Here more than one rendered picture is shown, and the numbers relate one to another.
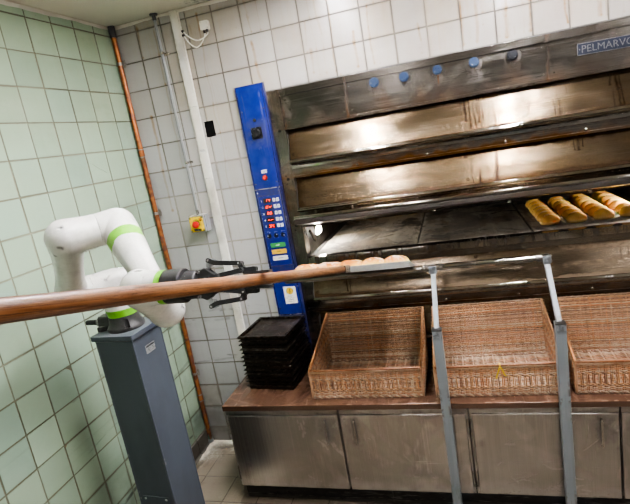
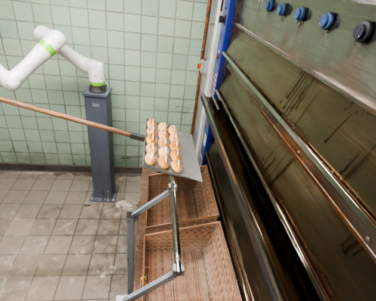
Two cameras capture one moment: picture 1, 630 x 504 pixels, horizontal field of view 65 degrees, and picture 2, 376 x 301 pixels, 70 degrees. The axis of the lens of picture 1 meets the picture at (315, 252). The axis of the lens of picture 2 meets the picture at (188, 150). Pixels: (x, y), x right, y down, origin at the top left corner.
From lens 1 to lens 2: 2.34 m
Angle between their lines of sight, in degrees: 61
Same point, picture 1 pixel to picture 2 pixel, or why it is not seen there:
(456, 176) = (262, 147)
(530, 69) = (372, 74)
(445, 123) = (278, 86)
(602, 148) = (366, 292)
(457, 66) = (316, 19)
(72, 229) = (36, 31)
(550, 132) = (332, 190)
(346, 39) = not seen: outside the picture
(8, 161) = not seen: outside the picture
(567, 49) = not seen: outside the picture
